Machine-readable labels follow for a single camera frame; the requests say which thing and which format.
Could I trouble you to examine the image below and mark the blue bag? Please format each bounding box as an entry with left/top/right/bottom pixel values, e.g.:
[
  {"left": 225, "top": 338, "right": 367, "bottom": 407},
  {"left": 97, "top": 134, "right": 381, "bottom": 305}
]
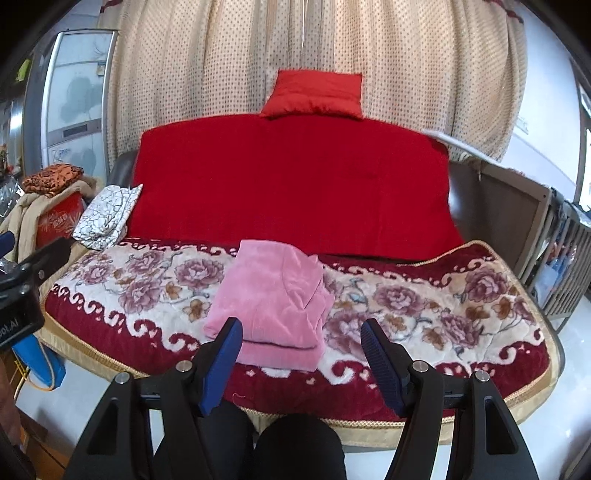
[{"left": 11, "top": 335, "right": 65, "bottom": 388}]

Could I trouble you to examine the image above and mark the beige dotted curtain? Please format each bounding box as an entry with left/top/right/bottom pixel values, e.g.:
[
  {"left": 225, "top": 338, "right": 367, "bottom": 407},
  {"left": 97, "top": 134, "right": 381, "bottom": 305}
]
[{"left": 97, "top": 0, "right": 529, "bottom": 167}]

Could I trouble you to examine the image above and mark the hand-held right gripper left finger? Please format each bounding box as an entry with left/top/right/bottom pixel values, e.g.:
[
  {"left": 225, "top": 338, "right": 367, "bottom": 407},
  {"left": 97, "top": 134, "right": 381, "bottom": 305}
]
[{"left": 62, "top": 318, "right": 244, "bottom": 480}]

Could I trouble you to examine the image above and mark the brown window frame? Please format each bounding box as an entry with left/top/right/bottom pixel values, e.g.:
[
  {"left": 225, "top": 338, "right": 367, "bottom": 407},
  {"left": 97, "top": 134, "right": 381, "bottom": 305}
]
[{"left": 573, "top": 60, "right": 591, "bottom": 204}]

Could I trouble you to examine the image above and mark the pink corduroy jacket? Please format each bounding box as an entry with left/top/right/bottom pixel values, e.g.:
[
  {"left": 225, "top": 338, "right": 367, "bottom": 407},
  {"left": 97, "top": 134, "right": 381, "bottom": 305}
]
[{"left": 203, "top": 239, "right": 335, "bottom": 372}]

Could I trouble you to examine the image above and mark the orange patterned cloth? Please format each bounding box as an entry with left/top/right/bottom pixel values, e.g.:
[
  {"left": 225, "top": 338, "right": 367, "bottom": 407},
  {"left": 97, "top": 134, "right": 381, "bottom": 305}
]
[{"left": 22, "top": 164, "right": 85, "bottom": 195}]

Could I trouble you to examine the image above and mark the person's right leg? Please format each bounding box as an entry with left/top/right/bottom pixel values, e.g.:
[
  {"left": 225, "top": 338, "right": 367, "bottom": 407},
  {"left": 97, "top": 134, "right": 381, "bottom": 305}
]
[{"left": 253, "top": 413, "right": 347, "bottom": 480}]

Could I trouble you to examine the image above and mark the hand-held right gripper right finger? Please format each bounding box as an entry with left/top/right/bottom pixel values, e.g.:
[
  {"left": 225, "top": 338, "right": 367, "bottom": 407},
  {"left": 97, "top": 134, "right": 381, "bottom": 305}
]
[{"left": 360, "top": 318, "right": 541, "bottom": 480}]

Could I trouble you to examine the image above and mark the wooden crib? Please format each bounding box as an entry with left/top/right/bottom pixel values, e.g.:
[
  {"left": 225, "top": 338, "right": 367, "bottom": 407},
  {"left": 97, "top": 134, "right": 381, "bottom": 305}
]
[{"left": 450, "top": 161, "right": 591, "bottom": 333}]

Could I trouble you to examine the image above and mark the black and white patterned cloth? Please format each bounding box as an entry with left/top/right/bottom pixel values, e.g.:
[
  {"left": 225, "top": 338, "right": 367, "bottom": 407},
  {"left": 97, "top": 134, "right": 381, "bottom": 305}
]
[{"left": 72, "top": 184, "right": 144, "bottom": 251}]

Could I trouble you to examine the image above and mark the floral blanket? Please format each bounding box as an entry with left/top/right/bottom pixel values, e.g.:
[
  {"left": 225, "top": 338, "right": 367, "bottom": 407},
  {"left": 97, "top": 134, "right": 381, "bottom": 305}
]
[{"left": 39, "top": 237, "right": 564, "bottom": 446}]

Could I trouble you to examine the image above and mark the red blanket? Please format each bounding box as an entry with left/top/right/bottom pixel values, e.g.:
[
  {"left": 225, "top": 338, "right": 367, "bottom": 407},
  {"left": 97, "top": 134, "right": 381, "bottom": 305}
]
[{"left": 126, "top": 115, "right": 465, "bottom": 259}]

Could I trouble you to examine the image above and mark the silver refrigerator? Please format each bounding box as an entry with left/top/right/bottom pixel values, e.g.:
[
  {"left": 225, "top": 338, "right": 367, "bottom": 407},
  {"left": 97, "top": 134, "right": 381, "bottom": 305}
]
[{"left": 23, "top": 30, "right": 118, "bottom": 178}]

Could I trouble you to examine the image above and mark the red pillow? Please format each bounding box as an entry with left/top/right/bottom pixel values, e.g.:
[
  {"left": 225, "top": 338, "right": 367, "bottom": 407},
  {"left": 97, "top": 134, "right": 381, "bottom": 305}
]
[{"left": 259, "top": 70, "right": 365, "bottom": 121}]

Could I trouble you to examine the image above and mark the white board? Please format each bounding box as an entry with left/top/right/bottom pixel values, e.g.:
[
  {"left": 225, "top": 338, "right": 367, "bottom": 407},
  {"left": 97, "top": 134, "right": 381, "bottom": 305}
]
[{"left": 422, "top": 129, "right": 502, "bottom": 162}]

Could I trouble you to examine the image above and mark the beige coat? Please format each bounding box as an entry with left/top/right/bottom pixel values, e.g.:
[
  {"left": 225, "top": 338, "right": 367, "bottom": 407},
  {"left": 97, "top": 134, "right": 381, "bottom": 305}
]
[{"left": 0, "top": 180, "right": 98, "bottom": 268}]

